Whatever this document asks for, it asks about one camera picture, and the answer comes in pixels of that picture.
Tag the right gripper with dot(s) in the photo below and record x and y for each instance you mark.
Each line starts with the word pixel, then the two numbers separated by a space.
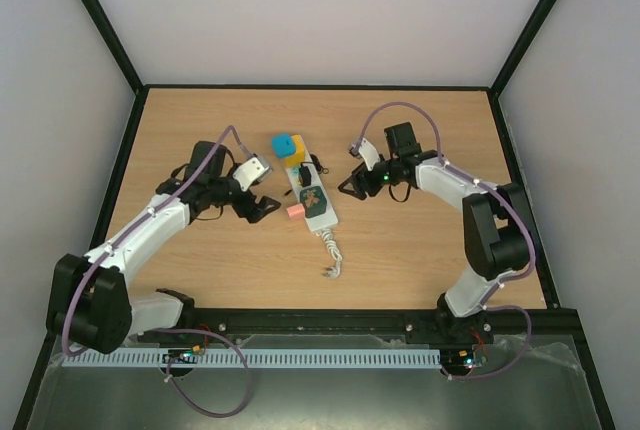
pixel 364 181

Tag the green dragon cube plug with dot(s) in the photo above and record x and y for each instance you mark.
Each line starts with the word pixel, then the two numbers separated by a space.
pixel 314 200

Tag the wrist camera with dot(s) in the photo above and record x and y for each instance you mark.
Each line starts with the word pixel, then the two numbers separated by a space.
pixel 253 171
pixel 366 151

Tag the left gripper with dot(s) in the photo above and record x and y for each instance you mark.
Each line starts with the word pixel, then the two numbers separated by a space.
pixel 258 213

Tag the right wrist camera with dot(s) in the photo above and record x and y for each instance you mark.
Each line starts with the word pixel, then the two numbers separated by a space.
pixel 366 151

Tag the black adapter plug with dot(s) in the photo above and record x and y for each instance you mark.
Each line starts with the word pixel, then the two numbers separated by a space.
pixel 304 176

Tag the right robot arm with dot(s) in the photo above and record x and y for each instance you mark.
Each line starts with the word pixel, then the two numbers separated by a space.
pixel 498 244

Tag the pink cube plug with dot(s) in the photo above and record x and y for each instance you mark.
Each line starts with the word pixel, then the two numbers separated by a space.
pixel 296 212

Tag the blue cube plug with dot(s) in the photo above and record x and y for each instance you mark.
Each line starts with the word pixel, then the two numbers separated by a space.
pixel 282 145

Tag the yellow cube plug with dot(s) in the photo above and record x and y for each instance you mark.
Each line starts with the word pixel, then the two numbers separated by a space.
pixel 299 155

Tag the white power strip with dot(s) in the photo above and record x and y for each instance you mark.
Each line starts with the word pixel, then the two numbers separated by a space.
pixel 321 223

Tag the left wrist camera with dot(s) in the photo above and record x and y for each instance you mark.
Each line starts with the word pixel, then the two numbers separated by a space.
pixel 253 171

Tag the light blue slotted cable duct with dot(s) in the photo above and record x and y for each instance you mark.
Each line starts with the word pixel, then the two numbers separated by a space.
pixel 261 359

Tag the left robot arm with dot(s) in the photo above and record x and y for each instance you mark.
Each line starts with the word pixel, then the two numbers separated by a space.
pixel 90 303

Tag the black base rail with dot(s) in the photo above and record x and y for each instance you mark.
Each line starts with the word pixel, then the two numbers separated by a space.
pixel 431 327

